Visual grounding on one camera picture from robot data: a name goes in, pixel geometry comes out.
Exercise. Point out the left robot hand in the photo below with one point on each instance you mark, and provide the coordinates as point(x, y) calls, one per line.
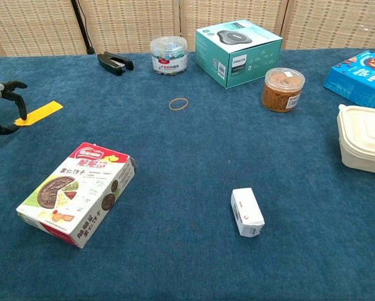
point(4, 106)

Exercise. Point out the yellow plastic strip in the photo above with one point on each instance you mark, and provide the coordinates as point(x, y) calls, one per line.
point(38, 113)

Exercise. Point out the black tripod stand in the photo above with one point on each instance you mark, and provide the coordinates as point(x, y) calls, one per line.
point(82, 28)

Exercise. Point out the red white biscuit box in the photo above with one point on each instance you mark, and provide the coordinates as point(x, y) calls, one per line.
point(77, 196)

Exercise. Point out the black stapler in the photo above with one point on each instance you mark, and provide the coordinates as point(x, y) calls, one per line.
point(114, 64)

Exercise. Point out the clear jar of binder clips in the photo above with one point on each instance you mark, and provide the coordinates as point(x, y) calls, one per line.
point(169, 55)

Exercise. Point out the tan rubber band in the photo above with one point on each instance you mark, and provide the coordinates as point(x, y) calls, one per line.
point(178, 103)

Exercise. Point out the blue carpet table cover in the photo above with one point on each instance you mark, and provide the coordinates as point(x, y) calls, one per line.
point(187, 188)

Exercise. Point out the bamboo folding screen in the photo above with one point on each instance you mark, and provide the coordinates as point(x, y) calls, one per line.
point(187, 25)

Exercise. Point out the teal Philips product box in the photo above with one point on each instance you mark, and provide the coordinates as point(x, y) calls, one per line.
point(237, 53)

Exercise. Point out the small white box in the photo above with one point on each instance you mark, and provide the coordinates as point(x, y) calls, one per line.
point(247, 212)

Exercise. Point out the clear jar of rubber bands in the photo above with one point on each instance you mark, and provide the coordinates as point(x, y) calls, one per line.
point(282, 90)

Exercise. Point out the blue cookie box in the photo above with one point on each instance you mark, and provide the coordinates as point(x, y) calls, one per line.
point(358, 78)

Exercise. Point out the beige lidded food container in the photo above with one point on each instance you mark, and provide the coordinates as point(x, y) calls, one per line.
point(364, 139)

